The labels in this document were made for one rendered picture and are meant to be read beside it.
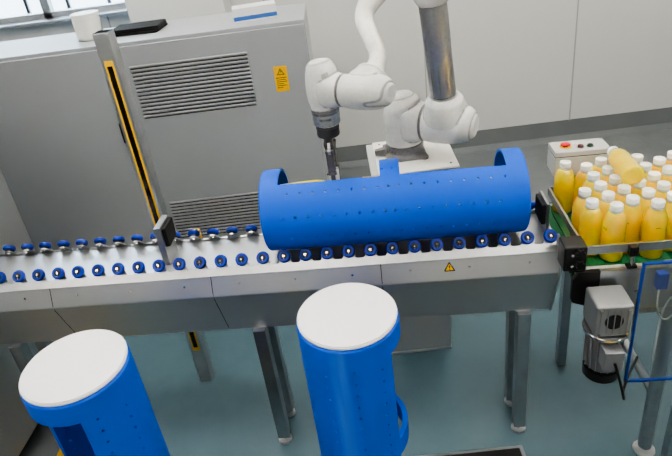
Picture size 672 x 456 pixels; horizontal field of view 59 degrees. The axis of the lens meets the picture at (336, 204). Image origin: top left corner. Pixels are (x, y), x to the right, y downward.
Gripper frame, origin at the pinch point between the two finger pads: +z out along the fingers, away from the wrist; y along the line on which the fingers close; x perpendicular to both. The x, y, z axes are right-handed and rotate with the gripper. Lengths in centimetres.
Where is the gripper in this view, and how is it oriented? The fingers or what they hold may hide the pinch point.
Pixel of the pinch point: (334, 179)
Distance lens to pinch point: 201.3
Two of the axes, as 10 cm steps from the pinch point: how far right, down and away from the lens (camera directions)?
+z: 1.2, 8.7, 4.8
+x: 9.9, -0.8, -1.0
